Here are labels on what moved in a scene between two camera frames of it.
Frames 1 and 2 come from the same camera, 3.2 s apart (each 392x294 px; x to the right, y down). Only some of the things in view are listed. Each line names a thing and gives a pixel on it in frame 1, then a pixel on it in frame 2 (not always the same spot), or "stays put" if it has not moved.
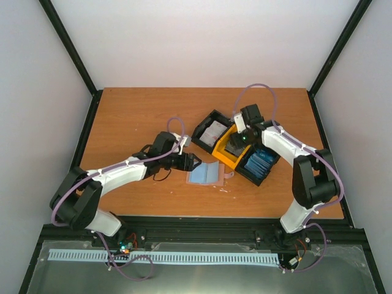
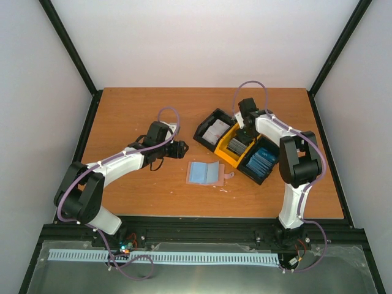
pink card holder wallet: [208, 173] stays put
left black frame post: [74, 53] stays put
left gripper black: [186, 165] -> [179, 152]
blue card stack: [259, 163] stays put
